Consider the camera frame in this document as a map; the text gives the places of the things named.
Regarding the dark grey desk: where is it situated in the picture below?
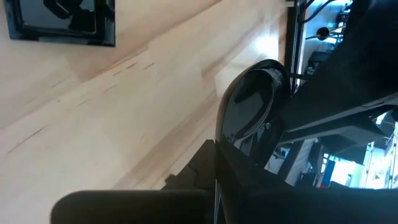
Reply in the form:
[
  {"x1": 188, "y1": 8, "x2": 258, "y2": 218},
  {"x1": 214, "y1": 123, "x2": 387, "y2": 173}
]
[{"x1": 279, "y1": 0, "x2": 398, "y2": 147}]

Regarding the yellow rod black knob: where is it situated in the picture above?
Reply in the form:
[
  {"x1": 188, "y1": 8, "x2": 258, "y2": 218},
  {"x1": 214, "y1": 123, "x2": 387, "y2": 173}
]
[{"x1": 306, "y1": 25, "x2": 346, "y2": 40}]

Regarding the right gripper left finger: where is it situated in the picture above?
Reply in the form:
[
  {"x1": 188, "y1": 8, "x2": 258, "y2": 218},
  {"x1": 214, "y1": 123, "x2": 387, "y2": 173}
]
[{"x1": 51, "y1": 139, "x2": 217, "y2": 224}]

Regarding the black square mini plate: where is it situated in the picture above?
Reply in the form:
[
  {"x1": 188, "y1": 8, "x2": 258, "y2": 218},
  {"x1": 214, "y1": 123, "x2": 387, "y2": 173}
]
[{"x1": 2, "y1": 0, "x2": 116, "y2": 48}]

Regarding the black aluminium table frame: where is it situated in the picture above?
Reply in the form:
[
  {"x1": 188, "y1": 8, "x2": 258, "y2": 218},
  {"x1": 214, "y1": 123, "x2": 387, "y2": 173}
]
[{"x1": 284, "y1": 0, "x2": 312, "y2": 94}]

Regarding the black teardrop mini plate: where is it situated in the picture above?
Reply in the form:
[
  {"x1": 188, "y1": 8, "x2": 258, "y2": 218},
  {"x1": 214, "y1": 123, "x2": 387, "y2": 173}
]
[{"x1": 214, "y1": 58, "x2": 292, "y2": 169}]

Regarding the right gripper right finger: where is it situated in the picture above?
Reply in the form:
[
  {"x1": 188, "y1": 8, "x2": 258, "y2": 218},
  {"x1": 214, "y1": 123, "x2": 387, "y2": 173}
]
[{"x1": 216, "y1": 141, "x2": 398, "y2": 224}]

